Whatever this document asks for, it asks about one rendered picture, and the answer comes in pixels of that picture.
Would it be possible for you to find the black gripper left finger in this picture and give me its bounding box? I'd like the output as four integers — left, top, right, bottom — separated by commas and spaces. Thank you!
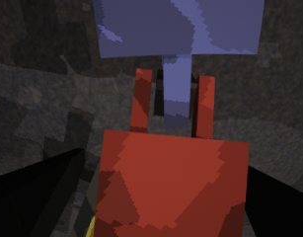
0, 147, 85, 237

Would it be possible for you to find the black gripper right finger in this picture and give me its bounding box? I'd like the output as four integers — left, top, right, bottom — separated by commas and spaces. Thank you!
245, 166, 303, 237

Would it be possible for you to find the yellow shaft through beige block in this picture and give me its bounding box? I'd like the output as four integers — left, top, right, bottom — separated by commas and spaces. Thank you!
69, 161, 101, 237

